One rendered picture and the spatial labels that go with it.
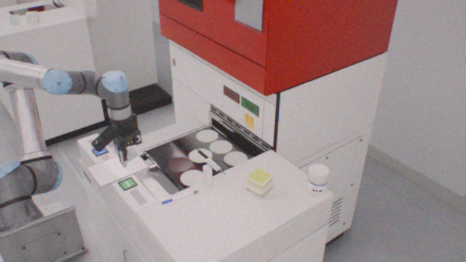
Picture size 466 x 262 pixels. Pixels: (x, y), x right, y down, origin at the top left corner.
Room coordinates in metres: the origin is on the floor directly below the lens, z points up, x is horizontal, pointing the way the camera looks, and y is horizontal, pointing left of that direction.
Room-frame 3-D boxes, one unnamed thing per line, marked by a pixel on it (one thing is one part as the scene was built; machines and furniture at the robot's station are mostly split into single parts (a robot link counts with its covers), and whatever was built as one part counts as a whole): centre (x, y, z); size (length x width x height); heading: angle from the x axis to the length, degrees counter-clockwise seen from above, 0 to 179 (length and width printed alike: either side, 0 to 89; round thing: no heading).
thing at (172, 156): (1.52, 0.12, 0.90); 0.34 x 0.34 x 0.01; 37
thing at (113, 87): (1.26, 0.37, 1.35); 0.09 x 0.08 x 0.11; 61
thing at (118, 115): (1.26, 0.37, 1.28); 0.08 x 0.08 x 0.05
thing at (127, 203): (1.35, 0.45, 0.89); 0.55 x 0.09 x 0.14; 37
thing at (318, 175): (1.22, -0.32, 1.01); 0.07 x 0.07 x 0.10
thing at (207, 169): (1.26, 0.07, 1.03); 0.06 x 0.04 x 0.13; 127
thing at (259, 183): (1.21, -0.11, 1.00); 0.07 x 0.07 x 0.07; 52
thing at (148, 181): (1.35, 0.33, 0.87); 0.36 x 0.08 x 0.03; 37
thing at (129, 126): (1.27, 0.36, 1.20); 0.09 x 0.08 x 0.12; 125
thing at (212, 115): (1.65, -0.04, 0.89); 0.44 x 0.02 x 0.10; 37
